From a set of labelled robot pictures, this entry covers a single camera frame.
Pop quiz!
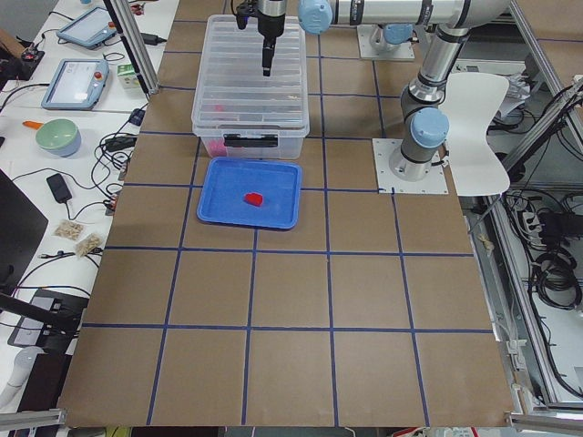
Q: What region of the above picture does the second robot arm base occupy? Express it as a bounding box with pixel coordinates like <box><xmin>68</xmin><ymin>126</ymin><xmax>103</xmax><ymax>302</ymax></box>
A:
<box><xmin>369</xmin><ymin>24</ymin><xmax>414</xmax><ymax>51</ymax></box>

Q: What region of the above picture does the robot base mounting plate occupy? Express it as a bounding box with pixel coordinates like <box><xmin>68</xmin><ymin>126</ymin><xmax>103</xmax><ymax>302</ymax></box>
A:
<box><xmin>373</xmin><ymin>138</ymin><xmax>448</xmax><ymax>195</ymax></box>

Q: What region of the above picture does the green blue bowl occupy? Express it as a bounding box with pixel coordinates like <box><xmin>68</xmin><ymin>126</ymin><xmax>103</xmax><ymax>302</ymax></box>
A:
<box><xmin>36</xmin><ymin>118</ymin><xmax>81</xmax><ymax>158</ymax></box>

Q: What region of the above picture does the lower teach pendant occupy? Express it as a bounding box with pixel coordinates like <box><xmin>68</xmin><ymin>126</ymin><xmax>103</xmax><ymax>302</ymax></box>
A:
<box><xmin>41</xmin><ymin>58</ymin><xmax>109</xmax><ymax>110</ymax></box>

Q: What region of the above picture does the black power adapter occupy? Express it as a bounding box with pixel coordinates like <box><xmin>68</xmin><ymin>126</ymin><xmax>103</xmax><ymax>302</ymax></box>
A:
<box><xmin>140</xmin><ymin>33</ymin><xmax>167</xmax><ymax>46</ymax></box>

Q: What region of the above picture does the black box latch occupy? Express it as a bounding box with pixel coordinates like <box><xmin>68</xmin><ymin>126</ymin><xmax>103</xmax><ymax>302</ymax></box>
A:
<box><xmin>223</xmin><ymin>134</ymin><xmax>279</xmax><ymax>148</ymax></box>

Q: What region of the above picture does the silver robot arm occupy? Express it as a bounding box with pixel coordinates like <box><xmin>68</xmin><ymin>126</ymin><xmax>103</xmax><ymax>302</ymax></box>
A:
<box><xmin>298</xmin><ymin>1</ymin><xmax>509</xmax><ymax>181</ymax></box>

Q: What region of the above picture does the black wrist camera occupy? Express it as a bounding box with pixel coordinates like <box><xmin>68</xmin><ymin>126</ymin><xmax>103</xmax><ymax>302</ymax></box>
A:
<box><xmin>232</xmin><ymin>0</ymin><xmax>257</xmax><ymax>30</ymax></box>

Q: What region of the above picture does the clear plastic storage box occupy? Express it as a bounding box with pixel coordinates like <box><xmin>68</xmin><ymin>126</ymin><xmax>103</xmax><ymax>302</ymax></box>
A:
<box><xmin>192</xmin><ymin>15</ymin><xmax>310</xmax><ymax>159</ymax></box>

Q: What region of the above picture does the teach pendant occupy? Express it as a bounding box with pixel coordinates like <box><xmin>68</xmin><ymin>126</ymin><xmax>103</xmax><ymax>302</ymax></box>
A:
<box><xmin>41</xmin><ymin>58</ymin><xmax>109</xmax><ymax>110</ymax></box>
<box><xmin>56</xmin><ymin>6</ymin><xmax>117</xmax><ymax>49</ymax></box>

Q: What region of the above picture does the white plastic chair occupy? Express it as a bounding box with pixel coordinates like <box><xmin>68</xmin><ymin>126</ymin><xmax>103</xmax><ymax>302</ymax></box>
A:
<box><xmin>440</xmin><ymin>73</ymin><xmax>510</xmax><ymax>197</ymax></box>

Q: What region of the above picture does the upper teach pendant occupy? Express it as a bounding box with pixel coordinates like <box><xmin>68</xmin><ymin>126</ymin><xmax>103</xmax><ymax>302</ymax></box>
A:
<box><xmin>56</xmin><ymin>6</ymin><xmax>117</xmax><ymax>49</ymax></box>

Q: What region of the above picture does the green white carton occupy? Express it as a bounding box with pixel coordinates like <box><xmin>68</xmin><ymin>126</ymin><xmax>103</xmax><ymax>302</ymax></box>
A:
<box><xmin>116</xmin><ymin>64</ymin><xmax>140</xmax><ymax>89</ymax></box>

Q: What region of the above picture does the black smartphone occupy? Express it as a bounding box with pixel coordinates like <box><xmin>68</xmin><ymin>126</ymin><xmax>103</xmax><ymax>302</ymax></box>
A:
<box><xmin>46</xmin><ymin>173</ymin><xmax>72</xmax><ymax>204</ymax></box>

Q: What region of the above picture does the black cable coil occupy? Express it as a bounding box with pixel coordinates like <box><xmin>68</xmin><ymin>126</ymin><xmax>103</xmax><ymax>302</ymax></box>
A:
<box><xmin>532</xmin><ymin>252</ymin><xmax>578</xmax><ymax>310</ymax></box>

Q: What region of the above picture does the aluminium frame post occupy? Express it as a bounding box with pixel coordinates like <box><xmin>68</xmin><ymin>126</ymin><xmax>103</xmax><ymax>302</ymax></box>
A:
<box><xmin>104</xmin><ymin>0</ymin><xmax>159</xmax><ymax>97</ymax></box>

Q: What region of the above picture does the red block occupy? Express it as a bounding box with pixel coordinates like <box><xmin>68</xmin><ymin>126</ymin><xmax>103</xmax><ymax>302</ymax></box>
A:
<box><xmin>244</xmin><ymin>192</ymin><xmax>264</xmax><ymax>208</ymax></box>

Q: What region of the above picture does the toy carrot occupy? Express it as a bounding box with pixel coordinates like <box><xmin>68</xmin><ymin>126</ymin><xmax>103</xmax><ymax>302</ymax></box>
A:
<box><xmin>23</xmin><ymin>120</ymin><xmax>43</xmax><ymax>130</ymax></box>

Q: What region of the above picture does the blue tray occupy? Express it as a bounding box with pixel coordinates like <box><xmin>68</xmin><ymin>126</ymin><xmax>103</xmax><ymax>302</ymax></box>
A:
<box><xmin>197</xmin><ymin>158</ymin><xmax>302</xmax><ymax>229</ymax></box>

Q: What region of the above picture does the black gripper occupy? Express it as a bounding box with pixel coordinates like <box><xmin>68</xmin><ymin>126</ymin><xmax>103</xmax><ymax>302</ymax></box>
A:
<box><xmin>257</xmin><ymin>0</ymin><xmax>286</xmax><ymax>76</ymax></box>

